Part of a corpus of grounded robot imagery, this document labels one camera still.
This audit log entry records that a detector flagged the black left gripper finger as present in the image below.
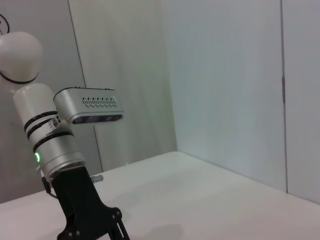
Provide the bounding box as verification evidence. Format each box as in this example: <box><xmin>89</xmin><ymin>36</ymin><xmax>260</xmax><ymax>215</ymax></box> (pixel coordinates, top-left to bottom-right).
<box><xmin>109</xmin><ymin>216</ymin><xmax>132</xmax><ymax>240</ymax></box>

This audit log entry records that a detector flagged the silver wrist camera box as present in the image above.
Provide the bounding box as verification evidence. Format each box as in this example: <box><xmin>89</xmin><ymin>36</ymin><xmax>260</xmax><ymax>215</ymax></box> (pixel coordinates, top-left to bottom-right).
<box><xmin>52</xmin><ymin>86</ymin><xmax>125</xmax><ymax>125</ymax></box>

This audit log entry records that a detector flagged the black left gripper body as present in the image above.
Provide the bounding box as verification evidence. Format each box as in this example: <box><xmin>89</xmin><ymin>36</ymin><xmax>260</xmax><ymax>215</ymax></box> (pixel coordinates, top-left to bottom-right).
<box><xmin>44</xmin><ymin>165</ymin><xmax>124</xmax><ymax>240</ymax></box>

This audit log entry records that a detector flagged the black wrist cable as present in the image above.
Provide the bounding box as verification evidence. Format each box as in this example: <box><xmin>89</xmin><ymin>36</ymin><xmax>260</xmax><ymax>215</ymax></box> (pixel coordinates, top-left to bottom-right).
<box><xmin>40</xmin><ymin>175</ymin><xmax>60</xmax><ymax>199</ymax></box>

